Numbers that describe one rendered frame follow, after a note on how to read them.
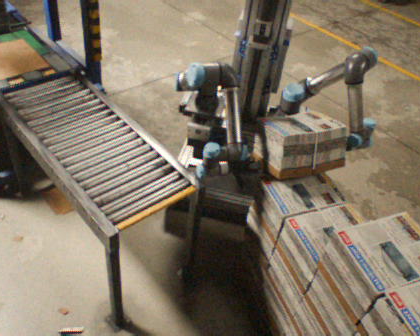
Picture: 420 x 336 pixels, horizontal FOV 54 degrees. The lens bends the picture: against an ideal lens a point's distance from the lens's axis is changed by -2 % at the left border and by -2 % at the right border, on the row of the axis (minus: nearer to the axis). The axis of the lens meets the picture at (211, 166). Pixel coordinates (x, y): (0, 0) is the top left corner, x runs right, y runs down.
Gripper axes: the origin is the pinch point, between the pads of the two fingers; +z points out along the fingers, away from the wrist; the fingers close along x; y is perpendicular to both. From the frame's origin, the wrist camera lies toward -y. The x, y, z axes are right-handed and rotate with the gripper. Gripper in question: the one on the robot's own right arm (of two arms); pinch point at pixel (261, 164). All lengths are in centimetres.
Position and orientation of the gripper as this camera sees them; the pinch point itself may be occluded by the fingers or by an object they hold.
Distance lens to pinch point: 222.3
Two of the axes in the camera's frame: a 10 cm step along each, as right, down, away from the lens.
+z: 9.3, -1.6, 3.3
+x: -3.7, -3.8, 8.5
